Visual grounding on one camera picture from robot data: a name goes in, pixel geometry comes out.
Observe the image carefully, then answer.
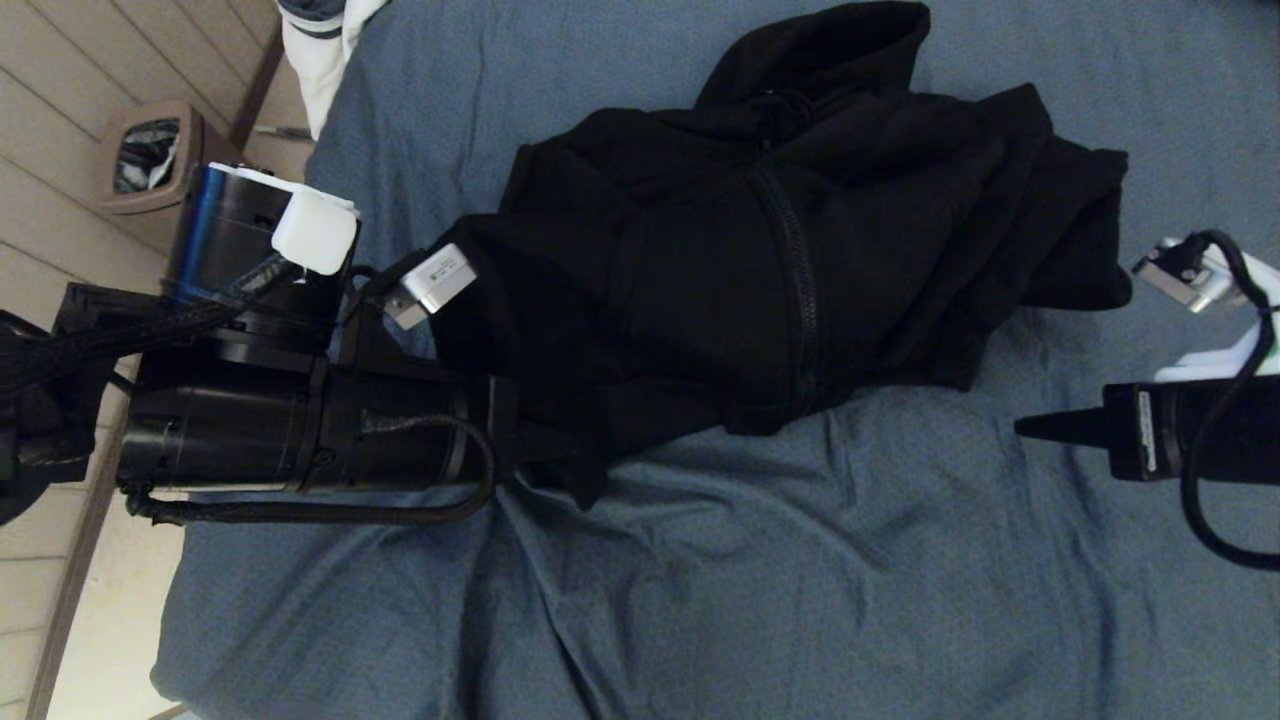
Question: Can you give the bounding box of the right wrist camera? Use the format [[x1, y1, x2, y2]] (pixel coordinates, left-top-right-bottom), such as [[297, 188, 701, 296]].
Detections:
[[1131, 235, 1280, 383]]

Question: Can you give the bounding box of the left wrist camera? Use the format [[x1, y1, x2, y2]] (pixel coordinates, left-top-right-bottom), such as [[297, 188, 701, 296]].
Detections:
[[345, 243, 479, 359]]

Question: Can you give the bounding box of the blue bed sheet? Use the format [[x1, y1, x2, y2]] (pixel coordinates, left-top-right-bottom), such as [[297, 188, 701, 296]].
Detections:
[[150, 0, 1280, 720]]

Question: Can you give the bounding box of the black zip hoodie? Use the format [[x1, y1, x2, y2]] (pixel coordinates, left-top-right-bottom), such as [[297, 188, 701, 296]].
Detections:
[[428, 0, 1134, 511]]

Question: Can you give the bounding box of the plastic bin liner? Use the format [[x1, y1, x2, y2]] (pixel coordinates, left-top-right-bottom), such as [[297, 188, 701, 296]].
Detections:
[[113, 117, 182, 194]]

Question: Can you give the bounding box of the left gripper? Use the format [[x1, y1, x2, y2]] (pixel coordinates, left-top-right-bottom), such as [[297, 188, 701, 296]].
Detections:
[[116, 352, 519, 495]]

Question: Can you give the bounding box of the white cloth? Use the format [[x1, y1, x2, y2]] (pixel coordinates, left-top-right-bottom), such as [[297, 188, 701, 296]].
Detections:
[[275, 0, 393, 141]]

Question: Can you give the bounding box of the brown waste bin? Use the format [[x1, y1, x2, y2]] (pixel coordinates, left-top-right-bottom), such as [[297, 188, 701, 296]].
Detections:
[[95, 99, 244, 217]]

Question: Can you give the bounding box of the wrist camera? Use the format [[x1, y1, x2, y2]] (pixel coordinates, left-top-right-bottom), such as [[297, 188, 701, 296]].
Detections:
[[1131, 235, 1280, 383], [345, 243, 479, 359]]

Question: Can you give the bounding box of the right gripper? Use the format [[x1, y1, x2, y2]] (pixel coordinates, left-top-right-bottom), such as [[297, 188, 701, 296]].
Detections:
[[1014, 379, 1280, 484]]

